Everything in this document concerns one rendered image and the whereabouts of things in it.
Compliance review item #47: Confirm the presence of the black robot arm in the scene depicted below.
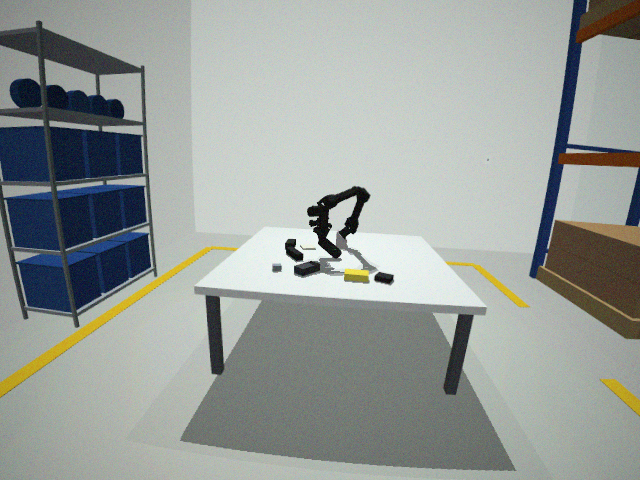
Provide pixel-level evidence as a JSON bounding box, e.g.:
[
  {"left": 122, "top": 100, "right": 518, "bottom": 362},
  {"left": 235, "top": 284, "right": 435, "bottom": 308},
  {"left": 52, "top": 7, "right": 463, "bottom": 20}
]
[{"left": 307, "top": 186, "right": 371, "bottom": 239}]

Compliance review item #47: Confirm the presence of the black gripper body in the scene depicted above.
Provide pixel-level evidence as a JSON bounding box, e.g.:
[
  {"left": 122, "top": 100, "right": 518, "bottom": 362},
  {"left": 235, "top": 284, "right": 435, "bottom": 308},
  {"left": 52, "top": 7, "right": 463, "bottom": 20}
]
[{"left": 313, "top": 216, "right": 332, "bottom": 233}]

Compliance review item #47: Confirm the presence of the yellow rectangular block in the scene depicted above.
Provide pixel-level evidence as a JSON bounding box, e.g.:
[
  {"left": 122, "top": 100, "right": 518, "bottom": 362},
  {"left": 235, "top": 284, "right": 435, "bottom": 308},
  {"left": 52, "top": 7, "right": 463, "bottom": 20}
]
[{"left": 344, "top": 269, "right": 369, "bottom": 282}]

